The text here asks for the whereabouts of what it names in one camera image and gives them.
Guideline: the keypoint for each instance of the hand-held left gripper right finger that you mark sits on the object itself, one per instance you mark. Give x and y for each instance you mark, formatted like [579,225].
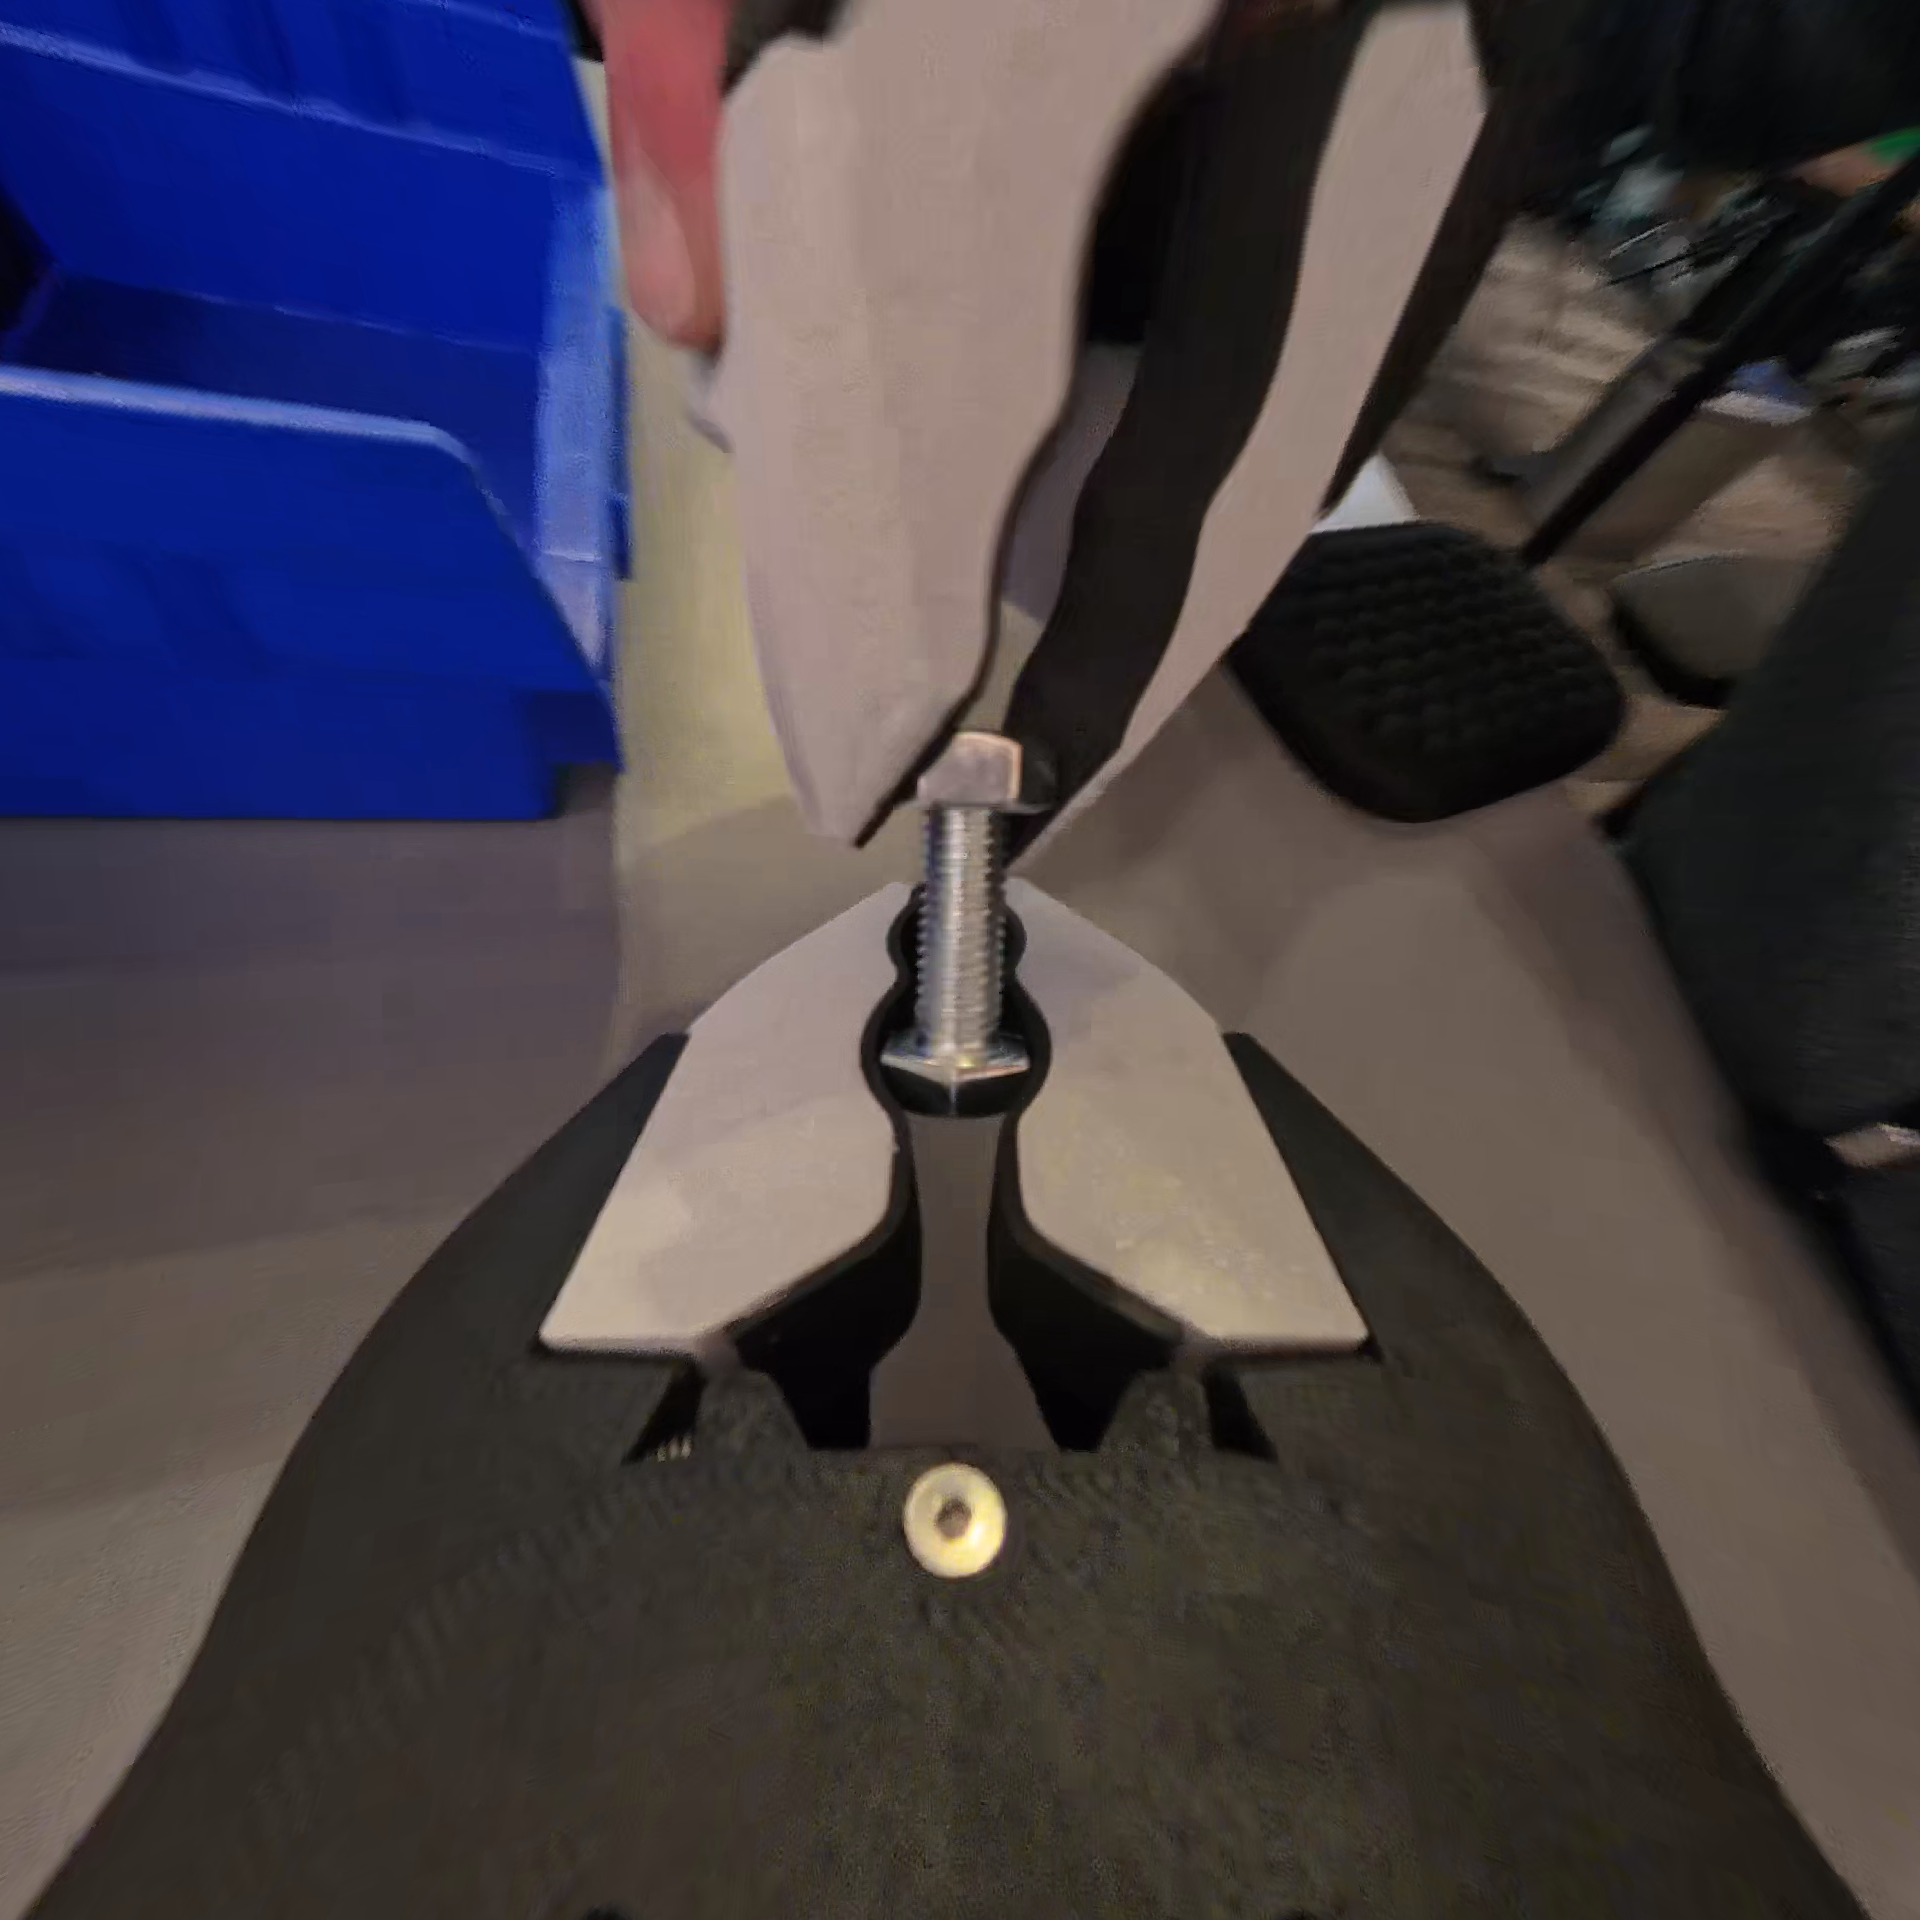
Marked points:
[1184,1185]

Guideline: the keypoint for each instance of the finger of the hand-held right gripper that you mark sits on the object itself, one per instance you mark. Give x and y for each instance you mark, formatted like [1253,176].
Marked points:
[886,375]
[1350,270]

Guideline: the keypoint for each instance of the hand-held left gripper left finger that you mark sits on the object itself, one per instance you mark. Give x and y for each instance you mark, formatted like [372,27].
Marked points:
[734,1171]

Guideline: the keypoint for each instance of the silver hex bolt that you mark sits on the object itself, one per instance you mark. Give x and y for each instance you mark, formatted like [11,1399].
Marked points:
[955,961]

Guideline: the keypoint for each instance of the silver hex nut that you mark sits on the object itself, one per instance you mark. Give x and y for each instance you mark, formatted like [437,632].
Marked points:
[975,773]

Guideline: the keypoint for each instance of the blue plastic bin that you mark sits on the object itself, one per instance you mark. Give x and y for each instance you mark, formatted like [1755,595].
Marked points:
[226,599]

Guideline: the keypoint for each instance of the person's right hand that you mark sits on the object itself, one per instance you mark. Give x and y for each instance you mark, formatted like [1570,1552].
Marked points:
[661,149]

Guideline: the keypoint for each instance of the black wrist rest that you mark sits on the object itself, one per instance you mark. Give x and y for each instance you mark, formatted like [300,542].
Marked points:
[1424,675]

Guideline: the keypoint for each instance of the grey office chair seat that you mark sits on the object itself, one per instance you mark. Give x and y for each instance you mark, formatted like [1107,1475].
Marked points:
[1695,616]

